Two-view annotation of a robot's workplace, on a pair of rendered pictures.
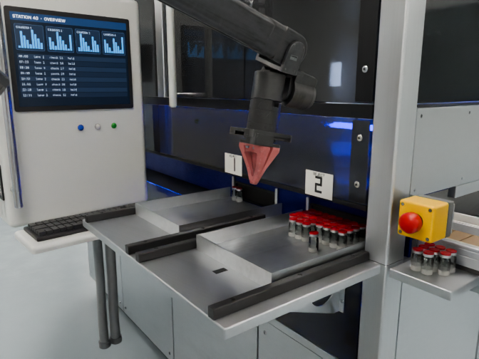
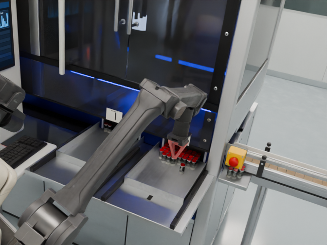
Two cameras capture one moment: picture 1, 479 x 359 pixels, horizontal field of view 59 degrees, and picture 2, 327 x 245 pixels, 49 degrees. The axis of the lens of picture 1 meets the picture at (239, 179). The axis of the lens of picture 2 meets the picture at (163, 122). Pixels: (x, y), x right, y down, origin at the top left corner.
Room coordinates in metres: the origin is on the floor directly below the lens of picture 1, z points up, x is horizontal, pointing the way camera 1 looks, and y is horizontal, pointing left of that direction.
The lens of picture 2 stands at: (-0.16, 0.64, 1.79)
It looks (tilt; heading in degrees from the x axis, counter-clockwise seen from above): 27 degrees down; 327
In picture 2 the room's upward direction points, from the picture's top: 8 degrees clockwise
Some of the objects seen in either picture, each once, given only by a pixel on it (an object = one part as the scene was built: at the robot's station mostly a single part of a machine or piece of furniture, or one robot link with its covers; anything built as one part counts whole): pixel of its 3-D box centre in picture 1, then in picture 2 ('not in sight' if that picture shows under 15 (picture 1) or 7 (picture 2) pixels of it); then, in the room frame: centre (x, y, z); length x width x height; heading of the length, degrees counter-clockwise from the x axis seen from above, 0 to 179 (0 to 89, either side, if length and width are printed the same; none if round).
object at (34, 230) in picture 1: (94, 219); (8, 158); (1.34, 0.48, 0.82); 0.40 x 0.14 x 0.02; 131
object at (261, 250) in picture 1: (289, 241); (169, 169); (0.91, -0.12, 0.90); 0.34 x 0.26 x 0.04; 127
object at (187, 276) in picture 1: (222, 238); (126, 170); (1.01, 0.04, 0.87); 0.70 x 0.48 x 0.02; 37
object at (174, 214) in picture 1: (208, 209); (102, 146); (1.19, 0.09, 0.90); 0.34 x 0.26 x 0.04; 127
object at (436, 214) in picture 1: (424, 218); (236, 156); (0.79, -0.36, 1.00); 0.08 x 0.07 x 0.07; 127
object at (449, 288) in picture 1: (436, 274); (235, 176); (0.80, -0.40, 0.87); 0.14 x 0.13 x 0.02; 127
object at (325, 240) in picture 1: (316, 231); (177, 159); (0.97, -0.18, 0.90); 0.18 x 0.02 x 0.05; 37
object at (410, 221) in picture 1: (411, 222); (233, 161); (0.76, -0.32, 0.99); 0.04 x 0.04 x 0.04; 37
